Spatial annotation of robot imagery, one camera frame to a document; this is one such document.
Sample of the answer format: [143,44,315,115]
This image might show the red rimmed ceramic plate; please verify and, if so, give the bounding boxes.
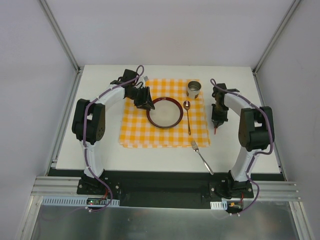
[146,97,184,129]

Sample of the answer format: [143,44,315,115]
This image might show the orange checkered cloth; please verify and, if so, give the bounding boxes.
[119,78,211,148]

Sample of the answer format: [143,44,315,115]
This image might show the copper spoon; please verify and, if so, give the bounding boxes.
[183,100,192,136]

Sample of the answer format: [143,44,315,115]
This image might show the metal cup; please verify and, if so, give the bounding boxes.
[186,80,202,99]

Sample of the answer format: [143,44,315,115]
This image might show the silver fork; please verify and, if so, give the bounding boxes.
[191,139,214,175]

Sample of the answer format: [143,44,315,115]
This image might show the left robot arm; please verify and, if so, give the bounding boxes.
[71,65,155,195]

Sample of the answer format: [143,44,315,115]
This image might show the right frame post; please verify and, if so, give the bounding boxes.
[251,0,305,75]

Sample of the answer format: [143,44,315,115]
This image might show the frame post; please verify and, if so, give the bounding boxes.
[38,0,85,73]
[251,0,305,75]

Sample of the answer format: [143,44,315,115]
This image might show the left frame post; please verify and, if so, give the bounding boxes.
[38,0,85,73]

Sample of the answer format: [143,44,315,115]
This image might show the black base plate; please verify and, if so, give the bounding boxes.
[76,169,260,210]

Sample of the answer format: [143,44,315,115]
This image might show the right cable duct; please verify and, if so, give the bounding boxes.
[210,200,228,211]

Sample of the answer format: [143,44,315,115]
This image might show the cable duct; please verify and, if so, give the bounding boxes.
[42,196,120,208]
[210,200,228,211]

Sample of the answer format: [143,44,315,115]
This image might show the aluminium front rail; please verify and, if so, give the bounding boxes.
[31,176,302,202]

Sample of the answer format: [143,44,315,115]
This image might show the left cable duct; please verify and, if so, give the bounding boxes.
[42,196,120,208]

